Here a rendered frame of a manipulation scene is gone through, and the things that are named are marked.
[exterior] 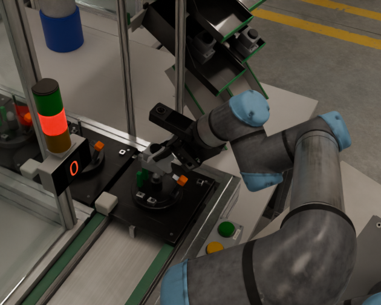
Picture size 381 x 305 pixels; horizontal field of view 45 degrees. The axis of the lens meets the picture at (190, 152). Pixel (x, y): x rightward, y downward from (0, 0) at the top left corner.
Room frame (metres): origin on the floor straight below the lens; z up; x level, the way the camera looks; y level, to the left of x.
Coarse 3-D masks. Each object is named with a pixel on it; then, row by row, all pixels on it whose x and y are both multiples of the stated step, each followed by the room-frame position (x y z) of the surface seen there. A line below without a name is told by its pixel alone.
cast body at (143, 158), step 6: (150, 144) 0.82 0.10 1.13; (156, 144) 0.81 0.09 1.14; (144, 150) 0.80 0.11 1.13; (150, 150) 0.80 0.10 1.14; (156, 150) 0.79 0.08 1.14; (138, 156) 0.82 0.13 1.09; (144, 156) 0.79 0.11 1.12; (144, 162) 0.79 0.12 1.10; (150, 168) 0.79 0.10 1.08; (156, 168) 0.78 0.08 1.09; (162, 174) 0.77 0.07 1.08
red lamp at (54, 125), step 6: (60, 114) 0.67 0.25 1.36; (42, 120) 0.66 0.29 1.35; (48, 120) 0.66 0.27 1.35; (54, 120) 0.66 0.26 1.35; (60, 120) 0.67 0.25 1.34; (66, 120) 0.68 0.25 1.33; (42, 126) 0.66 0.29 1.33; (48, 126) 0.66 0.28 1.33; (54, 126) 0.66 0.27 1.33; (60, 126) 0.67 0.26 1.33; (66, 126) 0.68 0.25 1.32; (48, 132) 0.66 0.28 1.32; (54, 132) 0.66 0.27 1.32; (60, 132) 0.66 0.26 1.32
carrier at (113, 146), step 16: (80, 128) 0.97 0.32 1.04; (112, 144) 0.98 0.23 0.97; (96, 160) 0.89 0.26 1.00; (112, 160) 0.91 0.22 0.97; (128, 160) 0.92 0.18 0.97; (80, 176) 0.84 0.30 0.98; (96, 176) 0.85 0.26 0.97; (112, 176) 0.85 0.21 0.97; (80, 192) 0.79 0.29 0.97; (96, 192) 0.79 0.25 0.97
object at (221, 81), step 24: (168, 0) 1.16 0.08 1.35; (144, 24) 1.10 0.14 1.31; (168, 24) 1.05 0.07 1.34; (192, 24) 1.16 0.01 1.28; (168, 48) 1.05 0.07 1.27; (216, 48) 1.11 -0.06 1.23; (192, 72) 1.00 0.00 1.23; (216, 72) 1.03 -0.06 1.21; (240, 72) 1.06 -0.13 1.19; (216, 96) 0.95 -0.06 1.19
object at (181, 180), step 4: (176, 176) 0.78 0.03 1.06; (180, 176) 0.77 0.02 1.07; (184, 176) 0.78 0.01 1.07; (176, 180) 0.77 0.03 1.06; (180, 180) 0.76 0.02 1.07; (184, 180) 0.76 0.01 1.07; (180, 184) 0.76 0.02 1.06; (176, 188) 0.77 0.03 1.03; (172, 192) 0.77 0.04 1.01; (176, 192) 0.77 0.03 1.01
